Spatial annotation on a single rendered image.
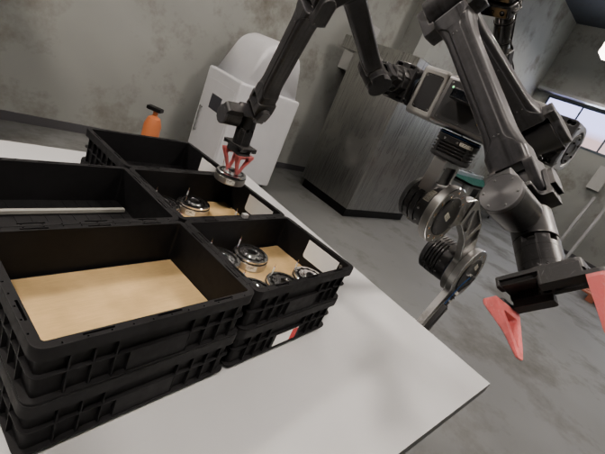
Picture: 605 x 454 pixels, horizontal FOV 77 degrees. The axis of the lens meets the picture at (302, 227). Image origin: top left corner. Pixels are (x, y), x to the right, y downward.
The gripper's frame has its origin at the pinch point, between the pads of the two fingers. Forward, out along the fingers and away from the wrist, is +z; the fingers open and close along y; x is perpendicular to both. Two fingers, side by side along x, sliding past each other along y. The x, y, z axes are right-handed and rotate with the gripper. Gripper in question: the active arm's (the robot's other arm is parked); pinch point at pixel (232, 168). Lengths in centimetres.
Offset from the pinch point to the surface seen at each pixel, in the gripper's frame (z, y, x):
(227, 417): 29, 61, -37
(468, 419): 105, 97, 139
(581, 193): -4, 24, 1005
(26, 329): 4, 49, -70
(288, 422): 29, 69, -26
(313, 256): 11.3, 38.0, 7.5
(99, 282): 14, 29, -52
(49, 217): 14, 3, -53
